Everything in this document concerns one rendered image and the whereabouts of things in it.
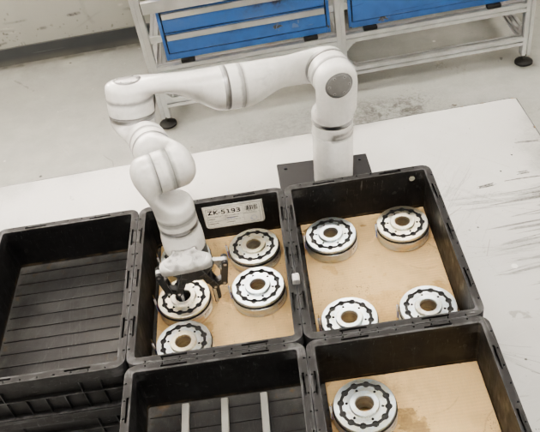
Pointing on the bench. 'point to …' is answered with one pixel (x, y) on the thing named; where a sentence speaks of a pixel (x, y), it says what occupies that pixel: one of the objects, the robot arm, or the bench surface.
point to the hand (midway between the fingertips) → (200, 296)
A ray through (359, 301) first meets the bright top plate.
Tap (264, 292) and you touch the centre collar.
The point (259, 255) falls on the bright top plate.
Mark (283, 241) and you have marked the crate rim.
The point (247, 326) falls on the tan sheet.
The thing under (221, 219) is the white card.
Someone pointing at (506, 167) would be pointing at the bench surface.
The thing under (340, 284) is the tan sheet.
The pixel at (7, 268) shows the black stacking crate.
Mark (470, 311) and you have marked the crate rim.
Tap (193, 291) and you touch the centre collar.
